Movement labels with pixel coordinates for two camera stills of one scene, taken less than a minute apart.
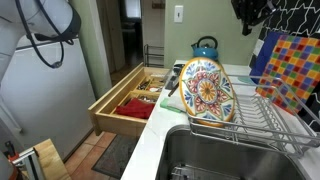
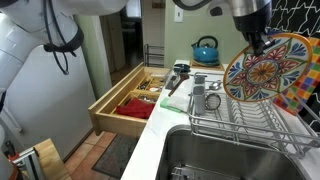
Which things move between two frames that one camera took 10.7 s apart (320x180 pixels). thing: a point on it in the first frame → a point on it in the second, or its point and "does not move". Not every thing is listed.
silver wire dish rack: (267, 113) does not move
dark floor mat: (113, 160) does not move
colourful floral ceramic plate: (207, 93) → (269, 76)
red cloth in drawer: (137, 108) does not move
